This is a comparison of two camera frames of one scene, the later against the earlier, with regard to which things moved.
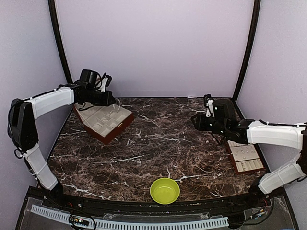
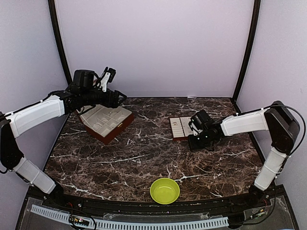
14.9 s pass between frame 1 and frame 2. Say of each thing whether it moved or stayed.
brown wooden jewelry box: stayed
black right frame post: stayed
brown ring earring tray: moved
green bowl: stayed
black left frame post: stayed
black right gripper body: moved
